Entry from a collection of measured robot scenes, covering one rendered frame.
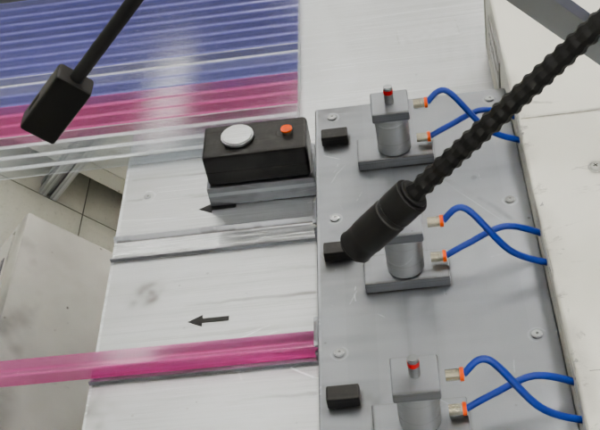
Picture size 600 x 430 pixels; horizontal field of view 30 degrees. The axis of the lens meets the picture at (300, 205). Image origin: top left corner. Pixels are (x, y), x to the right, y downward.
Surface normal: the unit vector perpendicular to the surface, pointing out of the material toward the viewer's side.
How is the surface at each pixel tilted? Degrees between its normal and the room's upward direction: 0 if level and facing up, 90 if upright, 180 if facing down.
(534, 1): 90
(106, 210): 0
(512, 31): 45
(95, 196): 0
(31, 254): 0
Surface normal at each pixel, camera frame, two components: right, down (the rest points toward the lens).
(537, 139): -0.15, -0.73
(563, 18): 0.00, 0.68
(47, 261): 0.59, -0.59
